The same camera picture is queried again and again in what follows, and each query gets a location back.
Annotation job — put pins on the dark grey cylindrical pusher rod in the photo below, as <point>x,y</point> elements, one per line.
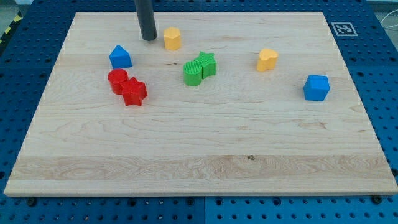
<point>145,15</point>

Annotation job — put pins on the blue cube block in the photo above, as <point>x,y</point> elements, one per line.
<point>316,87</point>

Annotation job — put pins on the light wooden board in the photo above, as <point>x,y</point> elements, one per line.
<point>239,132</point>

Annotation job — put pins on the blue triangle block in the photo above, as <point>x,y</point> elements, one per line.
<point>120,58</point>

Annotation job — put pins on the yellow hexagon block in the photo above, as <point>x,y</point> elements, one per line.
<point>172,38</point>

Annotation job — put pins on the red cylinder block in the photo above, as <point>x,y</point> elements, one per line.
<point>115,78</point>

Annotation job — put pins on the black screw right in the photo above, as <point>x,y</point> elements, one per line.
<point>376,199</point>

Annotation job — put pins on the green cylinder block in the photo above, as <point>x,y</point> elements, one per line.
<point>192,73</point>

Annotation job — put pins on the black screw left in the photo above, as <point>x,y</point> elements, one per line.
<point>31,201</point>

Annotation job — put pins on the red star block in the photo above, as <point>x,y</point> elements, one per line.
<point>133,91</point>

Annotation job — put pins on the green star block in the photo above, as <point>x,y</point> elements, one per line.
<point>208,63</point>

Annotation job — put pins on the black white fiducial marker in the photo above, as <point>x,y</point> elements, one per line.
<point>344,29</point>

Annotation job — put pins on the yellow heart block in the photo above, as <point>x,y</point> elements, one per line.
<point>267,60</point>

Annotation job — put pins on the black screw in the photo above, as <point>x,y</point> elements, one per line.
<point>376,199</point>
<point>31,201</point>

